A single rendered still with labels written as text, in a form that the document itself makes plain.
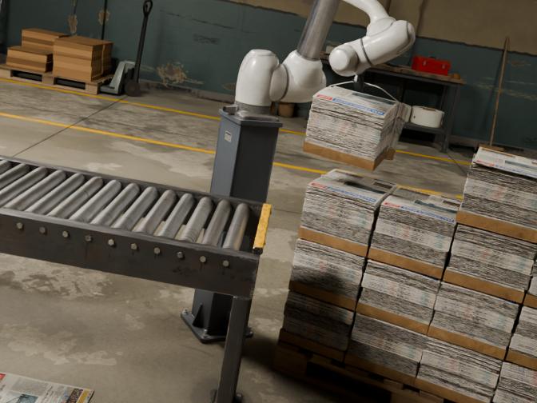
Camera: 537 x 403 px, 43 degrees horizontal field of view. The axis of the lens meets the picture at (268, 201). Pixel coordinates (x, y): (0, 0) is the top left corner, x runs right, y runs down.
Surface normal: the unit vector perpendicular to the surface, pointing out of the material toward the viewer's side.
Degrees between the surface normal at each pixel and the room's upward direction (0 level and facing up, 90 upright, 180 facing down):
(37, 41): 91
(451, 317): 90
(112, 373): 0
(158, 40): 90
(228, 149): 90
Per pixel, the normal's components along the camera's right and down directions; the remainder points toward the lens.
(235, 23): -0.06, 0.29
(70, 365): 0.17, -0.94
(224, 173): -0.86, 0.00
